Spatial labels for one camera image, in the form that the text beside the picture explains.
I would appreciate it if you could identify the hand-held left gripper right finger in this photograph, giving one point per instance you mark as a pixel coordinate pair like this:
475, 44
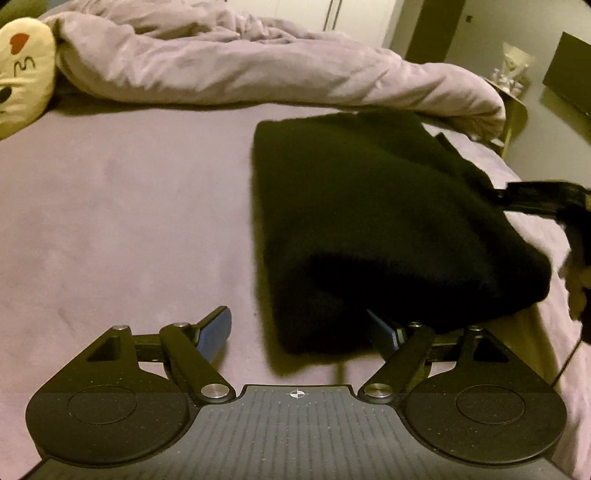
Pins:
384, 332

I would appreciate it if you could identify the yellow plush cushion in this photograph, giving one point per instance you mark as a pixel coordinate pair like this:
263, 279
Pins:
23, 74

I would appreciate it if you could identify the pink bed sheet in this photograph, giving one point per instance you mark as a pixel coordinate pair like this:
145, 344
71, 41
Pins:
129, 207

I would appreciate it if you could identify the black sweater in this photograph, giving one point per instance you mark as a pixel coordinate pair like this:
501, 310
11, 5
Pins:
369, 221

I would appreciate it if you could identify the pink crumpled duvet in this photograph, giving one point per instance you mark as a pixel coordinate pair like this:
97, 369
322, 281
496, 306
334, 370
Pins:
240, 60

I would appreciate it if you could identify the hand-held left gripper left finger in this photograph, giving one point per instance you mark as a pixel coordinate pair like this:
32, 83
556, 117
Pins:
216, 330

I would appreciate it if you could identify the small side table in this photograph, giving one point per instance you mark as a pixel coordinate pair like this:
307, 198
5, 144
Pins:
515, 115

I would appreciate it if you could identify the black wall television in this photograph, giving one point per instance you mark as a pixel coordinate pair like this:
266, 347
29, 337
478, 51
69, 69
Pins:
570, 76

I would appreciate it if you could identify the dark door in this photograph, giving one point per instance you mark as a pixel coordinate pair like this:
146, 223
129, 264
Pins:
434, 27

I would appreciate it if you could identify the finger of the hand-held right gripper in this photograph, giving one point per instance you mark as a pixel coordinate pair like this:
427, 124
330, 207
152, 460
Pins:
531, 196

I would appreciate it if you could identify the white wardrobe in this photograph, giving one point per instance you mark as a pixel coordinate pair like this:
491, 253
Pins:
295, 14

